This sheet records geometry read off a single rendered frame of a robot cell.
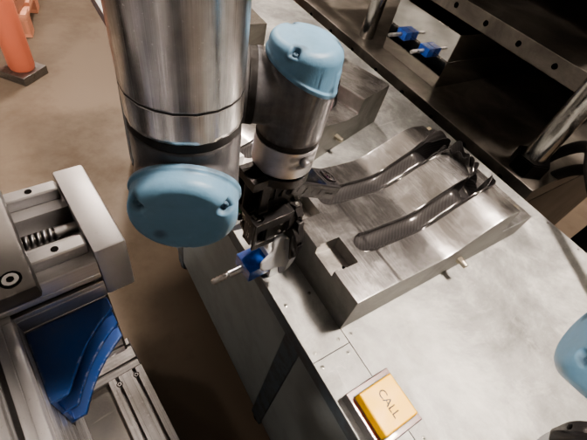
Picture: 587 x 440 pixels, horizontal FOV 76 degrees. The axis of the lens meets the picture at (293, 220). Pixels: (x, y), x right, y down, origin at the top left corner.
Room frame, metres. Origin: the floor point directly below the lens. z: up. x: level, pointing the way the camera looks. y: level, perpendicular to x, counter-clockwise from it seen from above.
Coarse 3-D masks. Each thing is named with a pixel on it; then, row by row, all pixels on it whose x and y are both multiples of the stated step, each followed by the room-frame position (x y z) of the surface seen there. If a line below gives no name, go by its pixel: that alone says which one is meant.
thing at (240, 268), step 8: (264, 248) 0.36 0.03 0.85; (240, 256) 0.34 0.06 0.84; (248, 256) 0.35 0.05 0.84; (256, 256) 0.35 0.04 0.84; (264, 256) 0.35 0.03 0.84; (240, 264) 0.33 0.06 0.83; (248, 264) 0.33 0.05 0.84; (256, 264) 0.34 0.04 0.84; (232, 272) 0.31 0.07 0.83; (240, 272) 0.32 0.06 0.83; (248, 272) 0.32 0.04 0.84; (256, 272) 0.33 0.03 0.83; (264, 272) 0.34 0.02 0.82; (272, 272) 0.35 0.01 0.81; (216, 280) 0.29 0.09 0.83; (248, 280) 0.32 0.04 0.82
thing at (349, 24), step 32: (320, 0) 1.69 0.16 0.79; (352, 0) 1.80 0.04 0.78; (352, 32) 1.48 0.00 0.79; (384, 32) 1.57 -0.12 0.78; (384, 64) 1.30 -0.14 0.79; (416, 96) 1.16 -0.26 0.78; (448, 96) 1.21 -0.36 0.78; (480, 96) 1.28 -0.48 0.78; (512, 96) 1.36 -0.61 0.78; (544, 96) 1.44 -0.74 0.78; (448, 128) 1.05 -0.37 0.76; (480, 128) 1.07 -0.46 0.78; (512, 128) 1.13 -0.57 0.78; (480, 160) 0.96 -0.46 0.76; (576, 160) 1.06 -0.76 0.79; (544, 192) 0.94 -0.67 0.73
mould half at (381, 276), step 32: (416, 128) 0.71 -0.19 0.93; (384, 160) 0.62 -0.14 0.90; (448, 160) 0.63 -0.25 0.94; (384, 192) 0.55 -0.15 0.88; (416, 192) 0.56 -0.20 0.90; (320, 224) 0.41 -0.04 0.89; (352, 224) 0.44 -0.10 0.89; (448, 224) 0.50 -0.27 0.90; (480, 224) 0.50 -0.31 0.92; (512, 224) 0.60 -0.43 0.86; (384, 256) 0.39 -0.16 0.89; (416, 256) 0.42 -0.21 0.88; (448, 256) 0.44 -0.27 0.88; (320, 288) 0.34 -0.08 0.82; (352, 288) 0.31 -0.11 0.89; (384, 288) 0.33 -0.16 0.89; (352, 320) 0.31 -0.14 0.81
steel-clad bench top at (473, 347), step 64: (256, 0) 1.46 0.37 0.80; (384, 128) 0.89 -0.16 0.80; (512, 192) 0.79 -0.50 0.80; (512, 256) 0.57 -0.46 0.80; (576, 256) 0.63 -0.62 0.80; (320, 320) 0.29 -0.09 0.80; (384, 320) 0.33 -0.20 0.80; (448, 320) 0.37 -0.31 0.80; (512, 320) 0.41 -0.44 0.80; (576, 320) 0.45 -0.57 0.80; (448, 384) 0.26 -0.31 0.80; (512, 384) 0.29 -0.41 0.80
